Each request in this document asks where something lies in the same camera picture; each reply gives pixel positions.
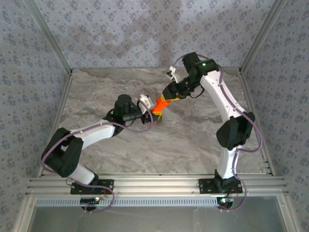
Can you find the pink green pill organizer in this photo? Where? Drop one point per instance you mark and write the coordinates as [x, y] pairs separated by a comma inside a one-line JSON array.
[[159, 120]]

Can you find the orange pill bottle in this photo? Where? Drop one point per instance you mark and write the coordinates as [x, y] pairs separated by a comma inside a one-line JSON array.
[[160, 105]]

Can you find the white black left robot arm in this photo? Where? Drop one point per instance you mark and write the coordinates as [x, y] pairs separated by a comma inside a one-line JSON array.
[[96, 133]]

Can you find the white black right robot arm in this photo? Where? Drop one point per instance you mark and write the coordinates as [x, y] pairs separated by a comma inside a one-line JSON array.
[[224, 101]]

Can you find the small circuit board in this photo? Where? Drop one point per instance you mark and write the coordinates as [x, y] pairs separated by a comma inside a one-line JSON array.
[[89, 200], [227, 200]]

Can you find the grey metal sheet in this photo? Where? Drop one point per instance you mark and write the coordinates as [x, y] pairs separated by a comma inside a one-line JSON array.
[[157, 220]]

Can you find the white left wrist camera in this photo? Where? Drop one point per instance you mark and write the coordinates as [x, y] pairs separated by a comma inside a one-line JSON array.
[[145, 101]]

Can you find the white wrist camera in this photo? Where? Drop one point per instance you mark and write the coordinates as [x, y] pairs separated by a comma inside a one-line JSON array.
[[145, 101], [173, 73]]

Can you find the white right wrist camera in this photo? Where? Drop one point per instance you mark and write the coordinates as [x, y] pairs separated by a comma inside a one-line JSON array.
[[173, 73]]

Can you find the aluminium side rail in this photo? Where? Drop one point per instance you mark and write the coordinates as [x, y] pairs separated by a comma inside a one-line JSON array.
[[248, 96], [64, 96]]

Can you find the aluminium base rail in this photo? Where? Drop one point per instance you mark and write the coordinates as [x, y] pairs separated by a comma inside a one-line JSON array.
[[157, 183]]

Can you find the aluminium corner post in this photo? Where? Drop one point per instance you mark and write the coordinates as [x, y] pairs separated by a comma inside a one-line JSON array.
[[260, 36], [50, 36]]

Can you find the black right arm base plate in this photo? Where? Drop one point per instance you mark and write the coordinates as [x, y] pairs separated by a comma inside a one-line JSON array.
[[205, 189]]

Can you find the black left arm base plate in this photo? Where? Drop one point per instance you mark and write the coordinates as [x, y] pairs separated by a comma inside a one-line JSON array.
[[74, 189]]

